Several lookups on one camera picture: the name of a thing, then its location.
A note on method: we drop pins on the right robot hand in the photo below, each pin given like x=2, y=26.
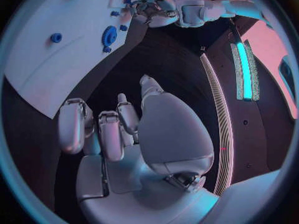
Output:
x=172, y=134

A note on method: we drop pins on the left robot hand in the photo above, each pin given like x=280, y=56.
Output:
x=158, y=9

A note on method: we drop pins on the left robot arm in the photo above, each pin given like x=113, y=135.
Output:
x=210, y=9

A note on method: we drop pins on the white task board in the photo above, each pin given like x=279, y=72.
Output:
x=58, y=59

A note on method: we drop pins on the blue block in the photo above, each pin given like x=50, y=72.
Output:
x=128, y=0

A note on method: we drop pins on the small blue plug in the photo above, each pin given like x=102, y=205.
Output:
x=107, y=49
x=114, y=13
x=123, y=28

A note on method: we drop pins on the blue gear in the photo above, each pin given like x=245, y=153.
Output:
x=109, y=35

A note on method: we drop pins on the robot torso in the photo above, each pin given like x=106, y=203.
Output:
x=257, y=127

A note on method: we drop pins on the glowing light bar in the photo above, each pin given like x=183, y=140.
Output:
x=244, y=69

